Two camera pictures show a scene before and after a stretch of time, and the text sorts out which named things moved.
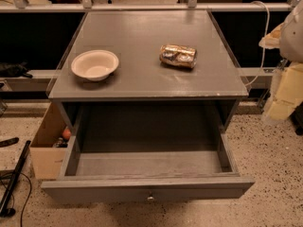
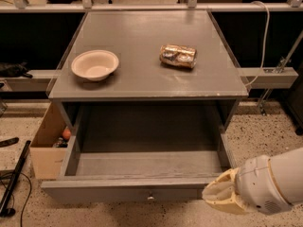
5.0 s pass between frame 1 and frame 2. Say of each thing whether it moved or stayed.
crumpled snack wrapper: stayed
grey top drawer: stayed
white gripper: moved
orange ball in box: stayed
